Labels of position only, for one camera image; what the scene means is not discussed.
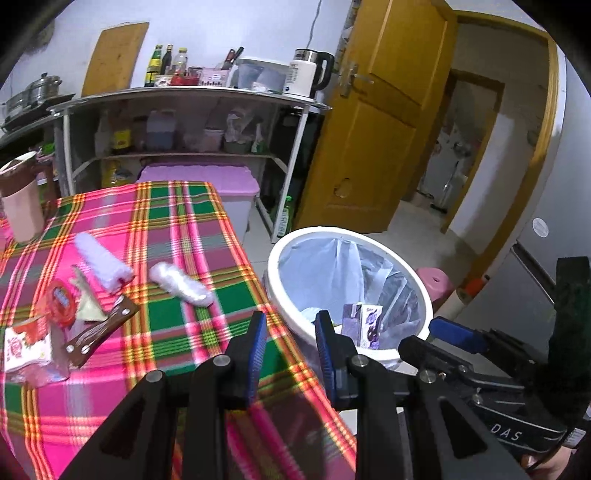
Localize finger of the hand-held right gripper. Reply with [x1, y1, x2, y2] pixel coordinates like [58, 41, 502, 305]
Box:
[428, 316, 539, 377]
[399, 336, 481, 393]

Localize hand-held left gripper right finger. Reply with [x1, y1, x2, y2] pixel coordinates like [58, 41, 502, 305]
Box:
[315, 310, 532, 480]

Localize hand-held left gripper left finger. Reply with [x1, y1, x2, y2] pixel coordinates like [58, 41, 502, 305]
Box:
[60, 311, 267, 480]

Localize purple drink carton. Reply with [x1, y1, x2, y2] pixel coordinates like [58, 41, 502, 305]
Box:
[342, 302, 385, 350]

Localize white round trash bin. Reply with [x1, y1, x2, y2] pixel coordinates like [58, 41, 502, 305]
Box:
[264, 225, 435, 370]

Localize translucent bin liner bag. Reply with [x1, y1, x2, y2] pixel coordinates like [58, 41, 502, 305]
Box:
[277, 235, 428, 352]

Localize clear plastic wrap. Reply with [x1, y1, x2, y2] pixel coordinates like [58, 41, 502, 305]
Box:
[148, 261, 215, 306]

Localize brown snack wrapper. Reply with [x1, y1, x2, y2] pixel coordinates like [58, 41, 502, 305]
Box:
[64, 295, 140, 368]

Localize white green snack bag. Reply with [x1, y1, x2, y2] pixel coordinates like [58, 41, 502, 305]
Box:
[69, 265, 109, 324]

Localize lavender bubble wrap roll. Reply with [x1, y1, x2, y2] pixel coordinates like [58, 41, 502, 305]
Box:
[74, 232, 136, 292]

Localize red round lid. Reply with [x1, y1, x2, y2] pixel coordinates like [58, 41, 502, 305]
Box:
[39, 278, 79, 328]

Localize red white small carton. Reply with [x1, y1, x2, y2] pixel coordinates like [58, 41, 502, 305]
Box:
[4, 314, 54, 374]

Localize white tube orange cap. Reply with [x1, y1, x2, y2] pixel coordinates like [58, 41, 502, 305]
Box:
[445, 275, 485, 319]

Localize pink plastic stool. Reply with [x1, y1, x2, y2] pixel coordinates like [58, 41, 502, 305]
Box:
[416, 268, 455, 303]

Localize pink green plaid tablecloth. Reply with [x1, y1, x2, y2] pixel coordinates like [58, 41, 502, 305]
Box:
[0, 181, 358, 480]

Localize grey refrigerator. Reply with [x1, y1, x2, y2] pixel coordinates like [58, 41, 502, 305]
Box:
[508, 203, 591, 319]

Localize green plastic bottle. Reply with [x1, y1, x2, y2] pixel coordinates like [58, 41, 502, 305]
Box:
[277, 196, 295, 234]

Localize pink lidded storage box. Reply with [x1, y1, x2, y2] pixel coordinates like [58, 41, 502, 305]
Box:
[137, 161, 262, 245]

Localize yellow wooden door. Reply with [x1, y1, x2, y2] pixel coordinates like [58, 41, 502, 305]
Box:
[295, 0, 458, 234]

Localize crumpled plastic bags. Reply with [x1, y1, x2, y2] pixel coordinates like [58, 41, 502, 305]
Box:
[225, 108, 266, 153]

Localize purple plastic jerrycan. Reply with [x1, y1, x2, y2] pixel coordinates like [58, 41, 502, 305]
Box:
[147, 110, 178, 151]

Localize yellow label bottle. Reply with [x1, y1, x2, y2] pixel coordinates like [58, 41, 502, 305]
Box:
[111, 117, 132, 155]

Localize metal shelf unit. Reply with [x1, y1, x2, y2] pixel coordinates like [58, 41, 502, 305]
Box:
[48, 85, 333, 243]

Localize clear plastic storage container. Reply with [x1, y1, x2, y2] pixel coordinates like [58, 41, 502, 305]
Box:
[235, 56, 289, 93]

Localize white black electric kettle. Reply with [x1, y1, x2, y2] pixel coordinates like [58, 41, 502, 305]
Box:
[283, 48, 335, 100]

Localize pink utensil holder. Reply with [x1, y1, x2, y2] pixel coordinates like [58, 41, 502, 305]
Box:
[198, 67, 232, 87]

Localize green glass bottle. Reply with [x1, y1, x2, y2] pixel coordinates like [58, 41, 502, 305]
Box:
[144, 45, 164, 88]

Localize wooden cutting board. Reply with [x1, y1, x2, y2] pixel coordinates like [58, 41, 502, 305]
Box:
[82, 21, 151, 97]

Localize black induction cooker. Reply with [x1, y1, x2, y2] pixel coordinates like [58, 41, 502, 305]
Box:
[0, 95, 77, 127]

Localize steel steamer pot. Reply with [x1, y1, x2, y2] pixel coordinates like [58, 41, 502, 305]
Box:
[4, 74, 63, 114]

